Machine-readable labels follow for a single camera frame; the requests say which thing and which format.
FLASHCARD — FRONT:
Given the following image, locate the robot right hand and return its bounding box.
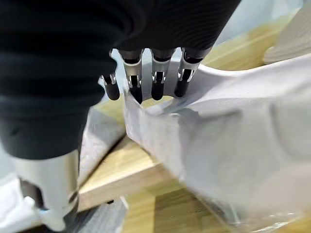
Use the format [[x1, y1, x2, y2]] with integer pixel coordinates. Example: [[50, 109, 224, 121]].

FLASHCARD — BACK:
[[0, 0, 242, 232]]

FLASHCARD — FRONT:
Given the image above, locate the white slipper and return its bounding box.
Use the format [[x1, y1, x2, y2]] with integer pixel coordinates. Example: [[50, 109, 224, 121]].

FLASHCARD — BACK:
[[122, 57, 311, 231], [263, 4, 311, 65], [77, 77, 127, 187]]

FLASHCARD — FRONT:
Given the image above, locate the wooden shoe rack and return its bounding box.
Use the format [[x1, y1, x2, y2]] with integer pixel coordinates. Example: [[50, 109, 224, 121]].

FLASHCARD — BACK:
[[77, 7, 311, 233]]

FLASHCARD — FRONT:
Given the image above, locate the grey ribbed mat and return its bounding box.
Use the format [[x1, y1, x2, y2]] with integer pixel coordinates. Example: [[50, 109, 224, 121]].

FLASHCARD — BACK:
[[64, 196, 129, 233]]

